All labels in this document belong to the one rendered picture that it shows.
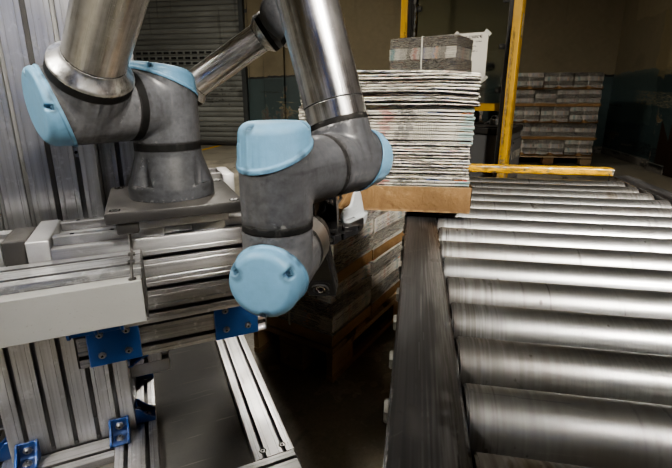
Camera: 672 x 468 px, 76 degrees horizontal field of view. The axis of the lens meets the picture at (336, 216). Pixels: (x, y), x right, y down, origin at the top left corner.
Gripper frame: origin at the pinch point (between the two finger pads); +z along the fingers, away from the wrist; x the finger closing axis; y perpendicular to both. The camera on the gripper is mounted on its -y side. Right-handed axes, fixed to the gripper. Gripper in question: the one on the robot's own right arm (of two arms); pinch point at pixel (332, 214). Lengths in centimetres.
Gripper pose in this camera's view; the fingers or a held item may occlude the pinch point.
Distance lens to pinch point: 76.0
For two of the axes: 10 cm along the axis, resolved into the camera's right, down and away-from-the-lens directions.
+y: -0.4, -9.6, -2.6
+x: -9.8, -0.1, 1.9
